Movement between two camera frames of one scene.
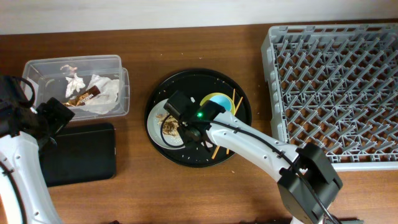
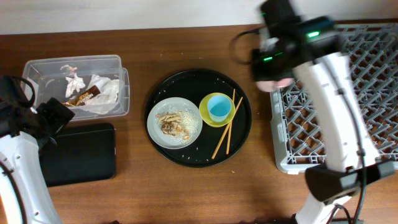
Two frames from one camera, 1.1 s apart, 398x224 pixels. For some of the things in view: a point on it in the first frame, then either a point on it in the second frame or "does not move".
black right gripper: (189, 140) → (259, 74)
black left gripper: (60, 114) does not move
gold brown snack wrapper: (82, 98) does not move
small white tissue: (74, 83) does not move
